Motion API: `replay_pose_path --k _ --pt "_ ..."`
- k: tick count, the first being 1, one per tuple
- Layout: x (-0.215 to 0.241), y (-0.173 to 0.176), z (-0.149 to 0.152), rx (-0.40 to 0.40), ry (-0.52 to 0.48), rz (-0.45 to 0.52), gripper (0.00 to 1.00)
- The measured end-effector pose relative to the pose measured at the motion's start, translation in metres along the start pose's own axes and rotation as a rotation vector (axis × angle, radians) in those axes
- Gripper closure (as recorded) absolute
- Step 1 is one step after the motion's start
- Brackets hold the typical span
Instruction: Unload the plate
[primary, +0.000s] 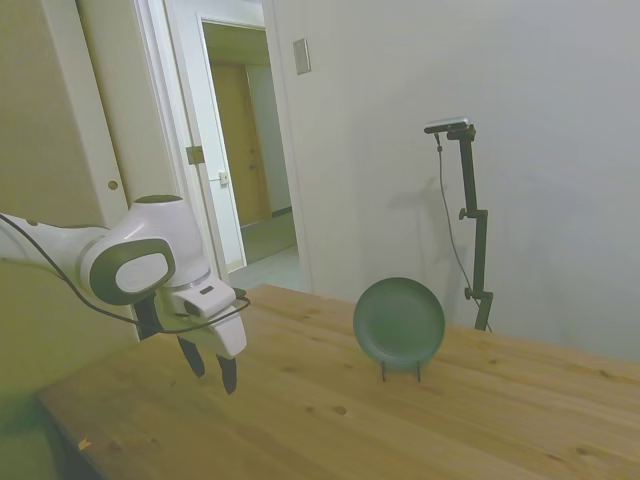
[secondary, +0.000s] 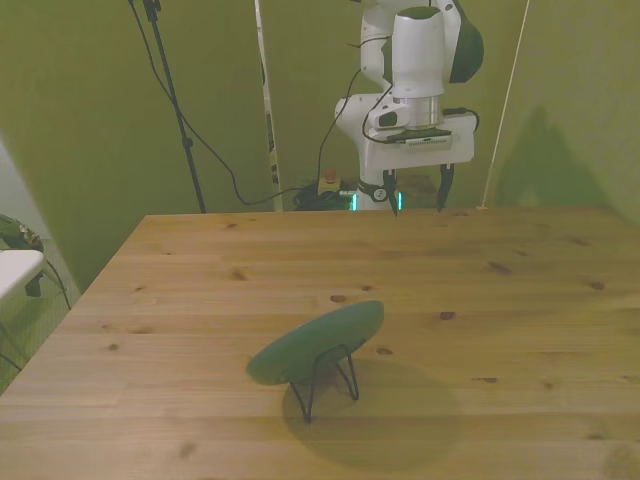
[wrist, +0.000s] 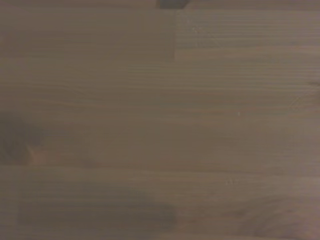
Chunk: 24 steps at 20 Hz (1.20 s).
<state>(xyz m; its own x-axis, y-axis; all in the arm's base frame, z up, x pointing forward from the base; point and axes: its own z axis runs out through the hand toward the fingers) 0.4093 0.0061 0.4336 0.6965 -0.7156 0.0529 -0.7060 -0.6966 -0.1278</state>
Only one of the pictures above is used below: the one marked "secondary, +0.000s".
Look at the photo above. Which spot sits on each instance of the white vertical partition strip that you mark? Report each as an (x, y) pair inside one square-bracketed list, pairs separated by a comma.
[(267, 100)]

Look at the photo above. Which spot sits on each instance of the red emergency stop button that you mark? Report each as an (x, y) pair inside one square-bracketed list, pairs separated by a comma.
[(329, 181)]

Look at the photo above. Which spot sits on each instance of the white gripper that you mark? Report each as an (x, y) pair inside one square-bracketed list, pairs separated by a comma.
[(425, 156)]

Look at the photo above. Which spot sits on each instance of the green plate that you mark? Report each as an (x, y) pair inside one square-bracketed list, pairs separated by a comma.
[(320, 345)]

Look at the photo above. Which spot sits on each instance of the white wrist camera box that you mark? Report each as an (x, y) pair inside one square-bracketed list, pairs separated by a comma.
[(430, 140)]

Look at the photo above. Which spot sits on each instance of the black camera stand pole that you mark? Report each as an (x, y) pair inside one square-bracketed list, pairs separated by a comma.
[(172, 100)]

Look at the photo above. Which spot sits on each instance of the camouflage fabric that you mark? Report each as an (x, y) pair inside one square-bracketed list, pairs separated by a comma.
[(17, 235)]

